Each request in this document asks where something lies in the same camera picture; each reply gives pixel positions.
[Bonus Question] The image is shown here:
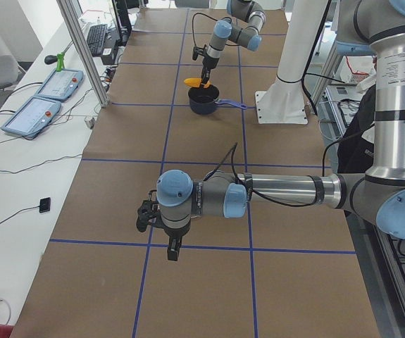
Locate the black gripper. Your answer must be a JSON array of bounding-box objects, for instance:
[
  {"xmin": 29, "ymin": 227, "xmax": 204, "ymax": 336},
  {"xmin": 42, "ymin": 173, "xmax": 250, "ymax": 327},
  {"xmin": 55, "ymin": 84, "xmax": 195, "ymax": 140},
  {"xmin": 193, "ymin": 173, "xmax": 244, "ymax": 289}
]
[
  {"xmin": 136, "ymin": 189, "xmax": 190, "ymax": 261},
  {"xmin": 192, "ymin": 45, "xmax": 219, "ymax": 88}
]

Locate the yellow corn cob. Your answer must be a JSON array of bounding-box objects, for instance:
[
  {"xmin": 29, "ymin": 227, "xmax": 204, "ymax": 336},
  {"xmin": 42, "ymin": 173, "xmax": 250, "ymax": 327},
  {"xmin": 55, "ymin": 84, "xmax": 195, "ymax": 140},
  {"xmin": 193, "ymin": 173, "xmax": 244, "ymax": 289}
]
[{"xmin": 184, "ymin": 77, "xmax": 211, "ymax": 88}]

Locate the dark blue saucepan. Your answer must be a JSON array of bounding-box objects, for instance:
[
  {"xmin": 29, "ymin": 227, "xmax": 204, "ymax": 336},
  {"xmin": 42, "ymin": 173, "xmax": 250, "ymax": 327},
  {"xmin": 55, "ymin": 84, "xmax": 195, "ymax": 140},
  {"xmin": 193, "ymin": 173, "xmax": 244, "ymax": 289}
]
[{"xmin": 188, "ymin": 84, "xmax": 247, "ymax": 115}]

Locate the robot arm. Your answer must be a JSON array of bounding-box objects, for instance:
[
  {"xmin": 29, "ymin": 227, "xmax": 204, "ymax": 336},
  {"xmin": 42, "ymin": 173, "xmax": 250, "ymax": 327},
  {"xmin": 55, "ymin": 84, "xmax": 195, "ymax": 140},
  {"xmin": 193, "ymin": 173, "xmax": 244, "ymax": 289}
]
[
  {"xmin": 136, "ymin": 1, "xmax": 405, "ymax": 261},
  {"xmin": 192, "ymin": 1, "xmax": 266, "ymax": 88}
]

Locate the black keyboard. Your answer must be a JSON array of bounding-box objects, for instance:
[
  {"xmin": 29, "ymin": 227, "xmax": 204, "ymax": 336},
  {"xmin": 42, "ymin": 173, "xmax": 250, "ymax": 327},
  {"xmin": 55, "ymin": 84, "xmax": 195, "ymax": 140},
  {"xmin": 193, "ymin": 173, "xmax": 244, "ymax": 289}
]
[{"xmin": 87, "ymin": 24, "xmax": 107, "ymax": 56}]

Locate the small black sensor pad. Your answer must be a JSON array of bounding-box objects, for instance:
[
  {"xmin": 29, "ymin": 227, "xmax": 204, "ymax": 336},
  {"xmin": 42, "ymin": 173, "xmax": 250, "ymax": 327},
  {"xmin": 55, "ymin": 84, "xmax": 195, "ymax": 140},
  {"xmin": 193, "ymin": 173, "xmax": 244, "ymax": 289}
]
[{"xmin": 39, "ymin": 197, "xmax": 51, "ymax": 213}]

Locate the far blue teach pendant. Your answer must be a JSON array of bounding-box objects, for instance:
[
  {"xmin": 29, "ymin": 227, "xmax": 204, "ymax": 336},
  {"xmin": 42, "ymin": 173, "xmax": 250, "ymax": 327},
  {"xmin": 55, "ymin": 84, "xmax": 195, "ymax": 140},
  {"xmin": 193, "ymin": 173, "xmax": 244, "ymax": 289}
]
[{"xmin": 36, "ymin": 68, "xmax": 84, "ymax": 102}]

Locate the blue teach pendant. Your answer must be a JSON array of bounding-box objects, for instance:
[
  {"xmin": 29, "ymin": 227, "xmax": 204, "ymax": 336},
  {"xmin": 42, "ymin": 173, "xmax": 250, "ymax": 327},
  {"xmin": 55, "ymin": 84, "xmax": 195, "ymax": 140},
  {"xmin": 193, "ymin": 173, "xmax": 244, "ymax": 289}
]
[
  {"xmin": 1, "ymin": 96, "xmax": 61, "ymax": 139},
  {"xmin": 36, "ymin": 68, "xmax": 84, "ymax": 102}
]

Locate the person in white shirt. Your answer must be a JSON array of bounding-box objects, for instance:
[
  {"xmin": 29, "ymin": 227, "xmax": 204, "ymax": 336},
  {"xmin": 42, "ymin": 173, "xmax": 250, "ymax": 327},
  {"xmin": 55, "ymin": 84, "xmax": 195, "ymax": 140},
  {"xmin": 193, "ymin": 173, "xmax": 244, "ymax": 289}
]
[{"xmin": 337, "ymin": 57, "xmax": 377, "ymax": 173}]

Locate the near blue teach pendant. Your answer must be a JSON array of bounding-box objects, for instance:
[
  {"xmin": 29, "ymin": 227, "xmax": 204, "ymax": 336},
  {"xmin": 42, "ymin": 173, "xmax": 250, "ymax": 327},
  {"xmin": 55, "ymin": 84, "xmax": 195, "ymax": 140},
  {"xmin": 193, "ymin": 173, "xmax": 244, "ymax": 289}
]
[{"xmin": 1, "ymin": 96, "xmax": 61, "ymax": 139}]

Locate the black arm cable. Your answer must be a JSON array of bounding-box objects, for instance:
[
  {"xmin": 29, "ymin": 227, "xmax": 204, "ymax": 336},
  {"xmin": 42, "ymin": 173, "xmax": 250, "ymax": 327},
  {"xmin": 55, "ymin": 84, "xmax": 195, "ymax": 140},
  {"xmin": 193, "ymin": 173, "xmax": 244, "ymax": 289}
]
[
  {"xmin": 190, "ymin": 12, "xmax": 233, "ymax": 50},
  {"xmin": 201, "ymin": 142, "xmax": 375, "ymax": 207}
]

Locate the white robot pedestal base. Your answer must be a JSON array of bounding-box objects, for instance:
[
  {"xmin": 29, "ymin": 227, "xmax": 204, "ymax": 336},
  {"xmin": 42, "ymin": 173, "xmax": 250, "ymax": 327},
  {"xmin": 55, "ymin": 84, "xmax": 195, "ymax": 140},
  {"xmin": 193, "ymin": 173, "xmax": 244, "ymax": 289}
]
[{"xmin": 256, "ymin": 0, "xmax": 331, "ymax": 125}]

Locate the aluminium frame post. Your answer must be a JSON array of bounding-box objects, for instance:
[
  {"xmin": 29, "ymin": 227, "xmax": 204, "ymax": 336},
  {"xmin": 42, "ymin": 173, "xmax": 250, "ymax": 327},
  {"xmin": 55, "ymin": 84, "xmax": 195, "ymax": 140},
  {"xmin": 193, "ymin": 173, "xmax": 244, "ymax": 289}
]
[{"xmin": 56, "ymin": 0, "xmax": 109, "ymax": 108}]

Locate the green handled tool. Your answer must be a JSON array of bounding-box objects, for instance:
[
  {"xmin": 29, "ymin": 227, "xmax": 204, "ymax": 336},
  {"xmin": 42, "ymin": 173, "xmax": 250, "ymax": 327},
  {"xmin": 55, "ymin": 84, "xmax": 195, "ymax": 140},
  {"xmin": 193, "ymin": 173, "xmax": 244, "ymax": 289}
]
[{"xmin": 44, "ymin": 53, "xmax": 65, "ymax": 72}]

